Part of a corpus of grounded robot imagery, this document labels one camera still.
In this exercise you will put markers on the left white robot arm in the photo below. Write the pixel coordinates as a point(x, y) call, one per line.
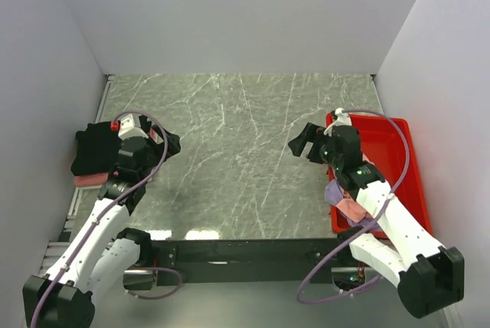
point(67, 294)

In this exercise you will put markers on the red plastic bin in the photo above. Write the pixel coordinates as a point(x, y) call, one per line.
point(382, 145)

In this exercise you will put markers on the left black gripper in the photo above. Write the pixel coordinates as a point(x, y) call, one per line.
point(158, 147)

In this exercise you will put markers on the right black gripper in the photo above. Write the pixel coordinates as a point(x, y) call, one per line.
point(312, 133)

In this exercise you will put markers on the lavender t shirt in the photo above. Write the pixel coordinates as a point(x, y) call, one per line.
point(333, 194)

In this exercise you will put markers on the salmon pink t shirt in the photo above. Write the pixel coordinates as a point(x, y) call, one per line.
point(353, 212)

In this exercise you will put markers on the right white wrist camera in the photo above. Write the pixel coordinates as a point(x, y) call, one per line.
point(339, 118)

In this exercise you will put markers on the folded pink t shirt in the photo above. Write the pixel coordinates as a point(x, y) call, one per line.
point(94, 180)

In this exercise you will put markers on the folded black t shirt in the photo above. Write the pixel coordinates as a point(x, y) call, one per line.
point(98, 145)

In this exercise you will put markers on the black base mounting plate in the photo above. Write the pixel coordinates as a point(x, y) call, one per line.
point(234, 261)

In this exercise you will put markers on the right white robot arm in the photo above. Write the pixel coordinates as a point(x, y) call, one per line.
point(428, 276)

